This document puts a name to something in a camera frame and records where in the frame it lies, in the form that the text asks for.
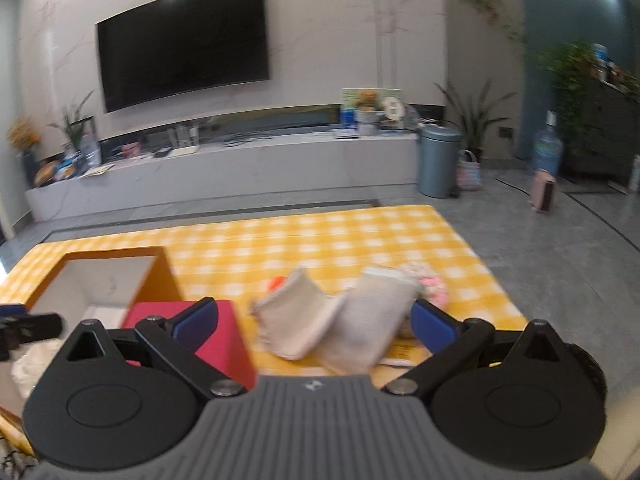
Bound pink plush flower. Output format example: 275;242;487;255
402;261;449;309

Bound dark sideboard cabinet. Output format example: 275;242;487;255
560;77;640;181

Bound black wall television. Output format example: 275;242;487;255
96;0;271;113

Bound red flat box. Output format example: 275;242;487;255
122;300;258;391

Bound pastel woven bag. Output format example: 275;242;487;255
456;150;482;191

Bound black cables on cabinet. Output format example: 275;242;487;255
222;132;273;147

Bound orange-rimmed cardboard box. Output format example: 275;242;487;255
0;246;183;418

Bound cream cloth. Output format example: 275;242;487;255
250;266;347;361

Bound snack bags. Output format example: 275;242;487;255
52;155;83;181

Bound white tissue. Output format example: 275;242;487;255
10;339;67;402

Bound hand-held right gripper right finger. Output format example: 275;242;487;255
381;298;573;401

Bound white marble tv cabinet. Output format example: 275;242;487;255
24;132;426;223

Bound yellow checkered tablecloth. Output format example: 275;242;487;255
0;204;531;461

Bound bottles on sideboard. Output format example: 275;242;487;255
592;44;626;83

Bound dark vase with yellow flowers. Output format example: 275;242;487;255
6;117;43;187

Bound grey-blue trash can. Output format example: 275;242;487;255
417;125;463;198

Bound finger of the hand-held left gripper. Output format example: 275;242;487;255
0;303;63;350

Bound pink space heater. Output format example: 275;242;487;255
530;170;558;214

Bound blue water bottle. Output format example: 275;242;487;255
531;110;565;176

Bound leafy green cabinet plant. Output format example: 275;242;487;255
540;42;601;161

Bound green plant in glass vase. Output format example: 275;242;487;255
48;91;96;161

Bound round white hand fan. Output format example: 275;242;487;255
382;96;405;123

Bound black picture frame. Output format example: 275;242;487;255
75;116;97;161

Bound white fluffy towel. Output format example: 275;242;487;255
315;265;423;376

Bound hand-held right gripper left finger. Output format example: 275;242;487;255
62;297;248;400

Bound tall green floor plant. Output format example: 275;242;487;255
435;77;518;161

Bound green picture board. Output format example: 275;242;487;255
341;87;403;128

